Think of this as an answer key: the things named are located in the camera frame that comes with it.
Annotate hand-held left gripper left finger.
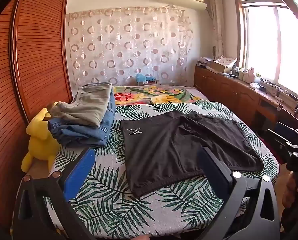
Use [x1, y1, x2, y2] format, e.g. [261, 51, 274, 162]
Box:
[12, 146, 97, 240]

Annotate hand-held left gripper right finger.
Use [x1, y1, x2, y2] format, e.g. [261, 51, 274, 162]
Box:
[197, 147, 281, 240]

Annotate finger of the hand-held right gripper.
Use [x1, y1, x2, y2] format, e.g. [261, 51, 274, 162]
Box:
[267, 129, 298, 155]
[275, 122, 298, 143]

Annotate black pants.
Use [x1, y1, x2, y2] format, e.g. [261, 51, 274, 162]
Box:
[120, 110, 265, 198]

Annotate person's right forearm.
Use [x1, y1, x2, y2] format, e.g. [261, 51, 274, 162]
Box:
[280, 205, 298, 240]

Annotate folded olive pants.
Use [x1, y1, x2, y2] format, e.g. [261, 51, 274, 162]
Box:
[49, 82, 113, 128]

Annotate person's right hand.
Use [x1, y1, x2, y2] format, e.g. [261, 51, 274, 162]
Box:
[282, 172, 298, 209]

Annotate leaf print bed sheet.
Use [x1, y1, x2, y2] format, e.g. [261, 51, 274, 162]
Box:
[12, 102, 280, 239]

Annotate folded blue jeans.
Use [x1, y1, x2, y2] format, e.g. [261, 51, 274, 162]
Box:
[47, 87, 116, 147]

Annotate yellow plush toy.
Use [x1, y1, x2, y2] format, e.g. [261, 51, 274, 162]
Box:
[21, 102, 60, 173]

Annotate long wooden cabinet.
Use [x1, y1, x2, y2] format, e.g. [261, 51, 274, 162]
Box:
[194, 65, 298, 140]

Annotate floral blanket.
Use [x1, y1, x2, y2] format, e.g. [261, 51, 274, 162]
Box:
[113, 85, 209, 105]

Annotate cardboard box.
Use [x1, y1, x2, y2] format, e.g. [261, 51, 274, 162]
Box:
[210, 60, 233, 74]

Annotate patterned white paper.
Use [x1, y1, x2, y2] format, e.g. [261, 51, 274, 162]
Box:
[215, 56, 237, 68]

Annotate small brown box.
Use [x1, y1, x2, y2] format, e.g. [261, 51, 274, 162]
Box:
[137, 79, 161, 86]

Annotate teal cloth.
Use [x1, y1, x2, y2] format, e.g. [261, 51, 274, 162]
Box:
[135, 74, 157, 83]

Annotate wooden slatted wardrobe door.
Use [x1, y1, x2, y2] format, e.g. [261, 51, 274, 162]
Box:
[11, 0, 73, 123]
[0, 0, 30, 230]

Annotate narrow floral window curtain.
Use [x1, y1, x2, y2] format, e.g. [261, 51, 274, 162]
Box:
[208, 0, 226, 60]

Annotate circle pattern curtain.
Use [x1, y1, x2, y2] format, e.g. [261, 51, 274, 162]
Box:
[67, 5, 193, 87]

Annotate wooden frame window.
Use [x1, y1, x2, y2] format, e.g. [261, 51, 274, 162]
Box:
[234, 0, 298, 103]

